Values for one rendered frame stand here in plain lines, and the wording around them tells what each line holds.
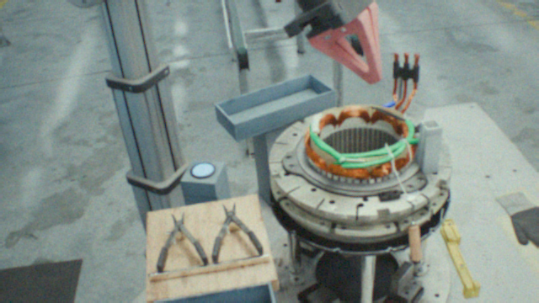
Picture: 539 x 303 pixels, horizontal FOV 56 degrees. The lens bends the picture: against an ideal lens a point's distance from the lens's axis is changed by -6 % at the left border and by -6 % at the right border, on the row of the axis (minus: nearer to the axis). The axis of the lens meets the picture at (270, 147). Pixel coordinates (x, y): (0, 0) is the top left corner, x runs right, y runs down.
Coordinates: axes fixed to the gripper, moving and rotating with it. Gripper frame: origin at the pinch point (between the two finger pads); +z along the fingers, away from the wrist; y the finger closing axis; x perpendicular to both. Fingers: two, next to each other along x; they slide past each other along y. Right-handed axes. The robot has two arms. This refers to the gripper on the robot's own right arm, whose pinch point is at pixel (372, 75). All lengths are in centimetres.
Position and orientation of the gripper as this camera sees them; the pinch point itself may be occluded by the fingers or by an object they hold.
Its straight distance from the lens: 56.0
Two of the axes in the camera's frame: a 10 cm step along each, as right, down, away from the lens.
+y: 4.9, -5.2, 7.0
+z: 5.2, 8.2, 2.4
